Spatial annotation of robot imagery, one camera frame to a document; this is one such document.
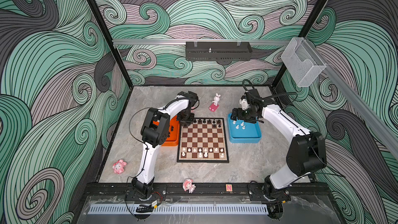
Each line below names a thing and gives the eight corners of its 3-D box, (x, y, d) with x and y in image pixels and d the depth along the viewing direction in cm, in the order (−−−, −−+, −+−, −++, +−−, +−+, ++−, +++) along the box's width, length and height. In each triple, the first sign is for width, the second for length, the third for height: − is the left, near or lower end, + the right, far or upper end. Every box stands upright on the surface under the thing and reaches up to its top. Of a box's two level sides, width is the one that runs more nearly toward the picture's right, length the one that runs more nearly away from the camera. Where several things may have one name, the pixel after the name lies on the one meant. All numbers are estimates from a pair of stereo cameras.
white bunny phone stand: (209, 110, 108) (210, 102, 101) (214, 100, 114) (215, 92, 107) (215, 113, 106) (216, 105, 100) (220, 102, 112) (222, 95, 105)
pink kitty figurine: (113, 173, 81) (110, 172, 78) (117, 161, 85) (115, 159, 82) (124, 173, 81) (121, 172, 78) (127, 161, 85) (125, 159, 82)
